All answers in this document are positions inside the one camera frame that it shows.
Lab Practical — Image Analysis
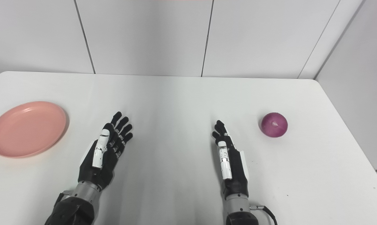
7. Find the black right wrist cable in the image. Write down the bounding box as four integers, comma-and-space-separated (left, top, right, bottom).
250, 204, 278, 225

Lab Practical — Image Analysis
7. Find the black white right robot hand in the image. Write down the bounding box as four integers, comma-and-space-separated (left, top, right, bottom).
211, 120, 250, 200

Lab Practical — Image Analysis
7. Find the purple red onion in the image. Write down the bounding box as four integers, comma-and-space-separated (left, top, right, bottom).
261, 112, 288, 138

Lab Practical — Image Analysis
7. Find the pink round plate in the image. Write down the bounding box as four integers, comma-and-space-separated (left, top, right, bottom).
0, 101, 68, 158

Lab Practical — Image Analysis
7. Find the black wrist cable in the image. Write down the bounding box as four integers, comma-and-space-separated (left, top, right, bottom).
53, 191, 74, 207
250, 204, 278, 225

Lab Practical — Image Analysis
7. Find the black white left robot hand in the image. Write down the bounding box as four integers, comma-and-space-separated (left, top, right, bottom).
78, 111, 134, 191

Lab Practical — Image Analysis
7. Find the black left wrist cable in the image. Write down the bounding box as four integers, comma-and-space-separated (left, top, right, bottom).
53, 191, 74, 207

